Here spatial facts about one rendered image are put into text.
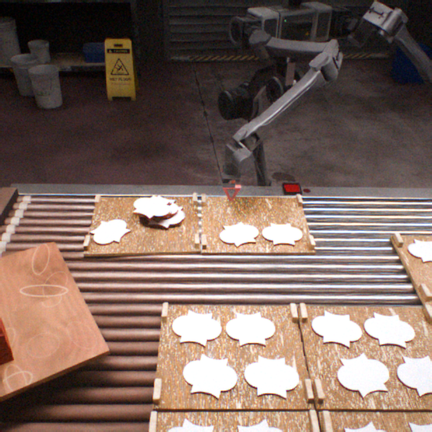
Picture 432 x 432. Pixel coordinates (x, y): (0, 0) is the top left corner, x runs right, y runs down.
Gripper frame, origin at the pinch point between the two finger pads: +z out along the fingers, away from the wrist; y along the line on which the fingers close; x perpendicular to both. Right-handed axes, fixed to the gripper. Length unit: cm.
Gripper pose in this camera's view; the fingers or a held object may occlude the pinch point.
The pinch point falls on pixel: (230, 191)
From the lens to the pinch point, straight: 182.5
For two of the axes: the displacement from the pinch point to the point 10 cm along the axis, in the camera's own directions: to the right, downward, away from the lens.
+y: -0.1, -5.9, 8.1
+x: -10.0, -0.1, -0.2
